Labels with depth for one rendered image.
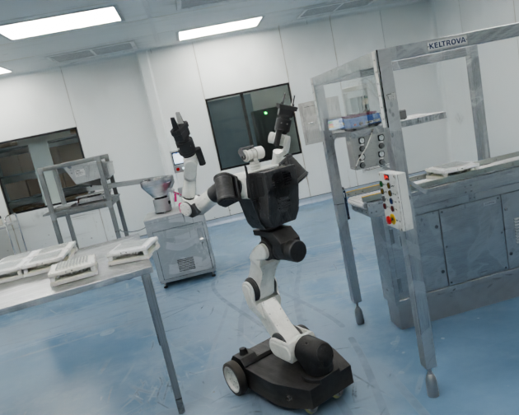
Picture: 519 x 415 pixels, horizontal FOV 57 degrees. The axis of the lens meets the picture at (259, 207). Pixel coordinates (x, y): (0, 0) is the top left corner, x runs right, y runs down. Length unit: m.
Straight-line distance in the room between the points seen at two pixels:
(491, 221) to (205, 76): 5.41
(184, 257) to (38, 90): 4.04
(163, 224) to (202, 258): 0.55
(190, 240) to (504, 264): 2.97
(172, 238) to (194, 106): 3.22
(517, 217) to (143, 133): 5.72
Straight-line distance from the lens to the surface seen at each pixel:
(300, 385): 2.62
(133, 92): 7.84
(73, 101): 7.97
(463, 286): 3.48
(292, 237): 2.45
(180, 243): 5.07
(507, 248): 3.61
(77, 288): 2.65
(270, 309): 2.80
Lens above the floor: 1.53
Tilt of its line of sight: 10 degrees down
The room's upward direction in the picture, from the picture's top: 12 degrees counter-clockwise
